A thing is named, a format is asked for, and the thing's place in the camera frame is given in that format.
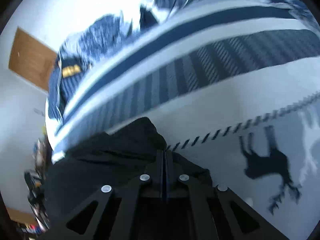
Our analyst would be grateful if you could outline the blue striped bed sheet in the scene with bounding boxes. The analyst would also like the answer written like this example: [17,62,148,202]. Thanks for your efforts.
[46,0,319,239]

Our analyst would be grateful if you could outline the blue white crumpled duvet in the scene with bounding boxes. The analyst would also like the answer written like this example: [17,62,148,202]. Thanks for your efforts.
[47,0,195,122]

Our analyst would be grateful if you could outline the cluttered dark side table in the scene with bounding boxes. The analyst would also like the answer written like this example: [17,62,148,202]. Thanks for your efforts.
[24,134,52,232]

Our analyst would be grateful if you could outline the black puffer jacket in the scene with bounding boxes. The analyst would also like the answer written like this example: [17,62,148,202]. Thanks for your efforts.
[44,118,212,239]

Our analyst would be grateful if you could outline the brown wooden door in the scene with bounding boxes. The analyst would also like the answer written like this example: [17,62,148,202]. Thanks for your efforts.
[9,28,56,91]

